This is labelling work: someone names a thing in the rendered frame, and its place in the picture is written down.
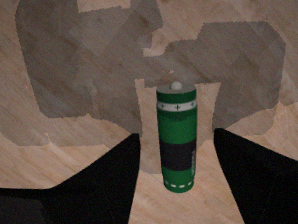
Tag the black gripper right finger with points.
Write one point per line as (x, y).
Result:
(264, 184)

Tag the green battery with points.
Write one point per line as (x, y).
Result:
(177, 129)

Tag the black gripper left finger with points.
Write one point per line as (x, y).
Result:
(99, 194)

